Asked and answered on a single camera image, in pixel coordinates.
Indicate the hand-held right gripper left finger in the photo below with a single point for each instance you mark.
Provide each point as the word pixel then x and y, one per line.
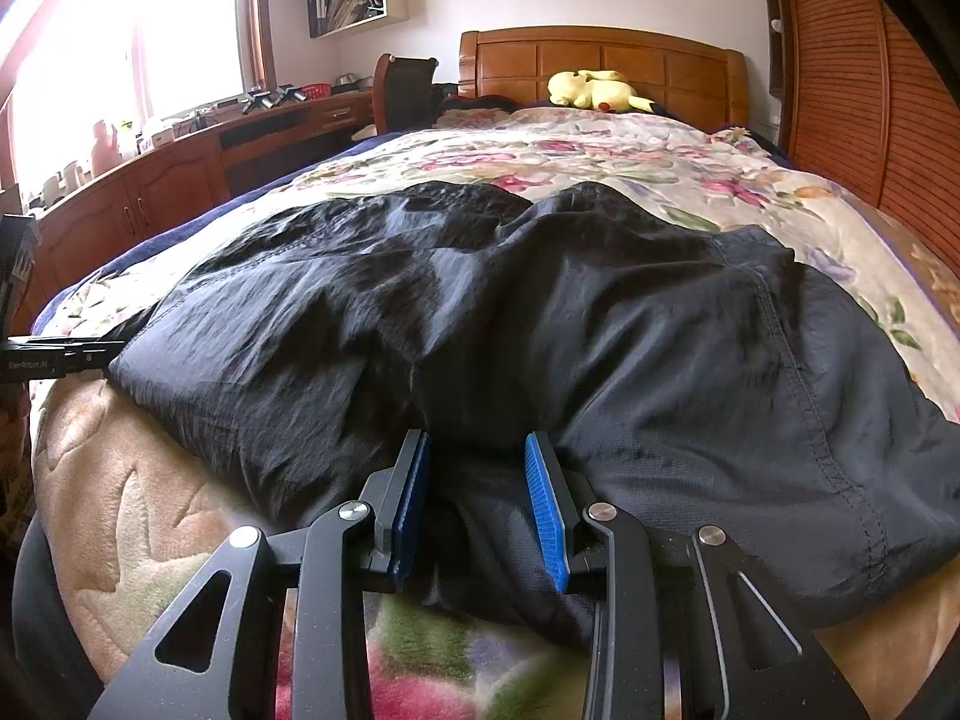
pixel 412 510

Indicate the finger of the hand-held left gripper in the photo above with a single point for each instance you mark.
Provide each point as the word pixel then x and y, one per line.
pixel 67 356

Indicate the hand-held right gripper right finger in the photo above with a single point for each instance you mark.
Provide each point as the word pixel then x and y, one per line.
pixel 544 510

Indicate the black jacket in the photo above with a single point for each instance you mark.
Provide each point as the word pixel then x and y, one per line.
pixel 525 315

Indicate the wooden desk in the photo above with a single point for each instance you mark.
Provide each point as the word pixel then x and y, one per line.
pixel 150 195

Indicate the navy bed sheet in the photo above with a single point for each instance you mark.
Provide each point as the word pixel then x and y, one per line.
pixel 225 214

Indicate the bright window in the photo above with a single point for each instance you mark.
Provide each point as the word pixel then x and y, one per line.
pixel 187 30

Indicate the person's dark pants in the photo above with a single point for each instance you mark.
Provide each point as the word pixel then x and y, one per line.
pixel 45 652

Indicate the black tools on desk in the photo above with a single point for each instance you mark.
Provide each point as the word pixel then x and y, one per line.
pixel 274 97

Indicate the floral plush blanket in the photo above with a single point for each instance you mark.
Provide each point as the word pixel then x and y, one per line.
pixel 675 157

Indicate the metal bowl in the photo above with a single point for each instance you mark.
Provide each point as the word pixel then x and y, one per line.
pixel 347 82

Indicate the black binders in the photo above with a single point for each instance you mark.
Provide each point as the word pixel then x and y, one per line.
pixel 319 11

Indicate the yellow plush toy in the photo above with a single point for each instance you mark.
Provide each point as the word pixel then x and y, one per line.
pixel 600 94

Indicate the wooden chair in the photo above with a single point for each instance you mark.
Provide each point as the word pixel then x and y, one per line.
pixel 409 90

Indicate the stack of papers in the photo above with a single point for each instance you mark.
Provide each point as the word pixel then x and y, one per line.
pixel 356 9

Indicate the wooden bed headboard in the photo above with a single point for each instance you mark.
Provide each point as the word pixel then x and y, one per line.
pixel 510 67

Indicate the wooden slatted wardrobe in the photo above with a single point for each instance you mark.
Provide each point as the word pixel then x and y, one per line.
pixel 840 75

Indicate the wooden window frame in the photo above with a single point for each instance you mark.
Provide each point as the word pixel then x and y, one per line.
pixel 259 15

